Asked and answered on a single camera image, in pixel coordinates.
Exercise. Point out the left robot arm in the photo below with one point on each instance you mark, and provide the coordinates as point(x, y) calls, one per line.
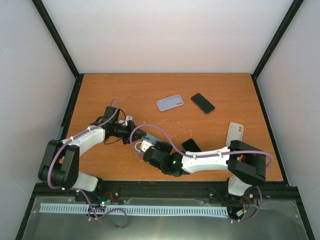
point(60, 164)

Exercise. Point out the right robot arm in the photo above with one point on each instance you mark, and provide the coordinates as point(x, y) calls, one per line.
point(245, 162)

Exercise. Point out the dark purple phone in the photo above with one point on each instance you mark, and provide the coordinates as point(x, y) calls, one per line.
point(203, 103)

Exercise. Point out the beige phone case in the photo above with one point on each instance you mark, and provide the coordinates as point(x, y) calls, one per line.
point(235, 132)

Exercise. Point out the light blue cable duct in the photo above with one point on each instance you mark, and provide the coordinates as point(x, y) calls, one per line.
point(136, 210)

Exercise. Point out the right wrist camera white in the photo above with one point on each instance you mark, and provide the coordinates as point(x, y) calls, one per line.
point(142, 146)

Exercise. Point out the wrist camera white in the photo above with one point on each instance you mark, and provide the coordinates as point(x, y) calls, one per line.
point(142, 146)
point(127, 122)

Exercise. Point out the black aluminium frame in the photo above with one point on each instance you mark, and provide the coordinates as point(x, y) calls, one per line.
point(289, 16)

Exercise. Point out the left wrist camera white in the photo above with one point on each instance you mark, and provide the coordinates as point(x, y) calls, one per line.
point(127, 122)

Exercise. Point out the teal phone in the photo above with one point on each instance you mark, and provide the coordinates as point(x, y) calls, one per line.
point(150, 139)

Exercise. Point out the white-edged black phone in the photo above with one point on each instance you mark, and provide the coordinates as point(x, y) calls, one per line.
point(190, 146)

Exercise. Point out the clear magsafe phone case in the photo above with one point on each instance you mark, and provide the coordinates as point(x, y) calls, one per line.
point(140, 155)

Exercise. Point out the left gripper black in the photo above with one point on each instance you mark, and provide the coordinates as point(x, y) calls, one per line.
point(134, 133)

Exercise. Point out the lavender phone case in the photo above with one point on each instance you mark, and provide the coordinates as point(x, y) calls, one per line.
point(169, 102)

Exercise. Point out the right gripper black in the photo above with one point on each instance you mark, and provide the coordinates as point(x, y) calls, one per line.
point(167, 146)

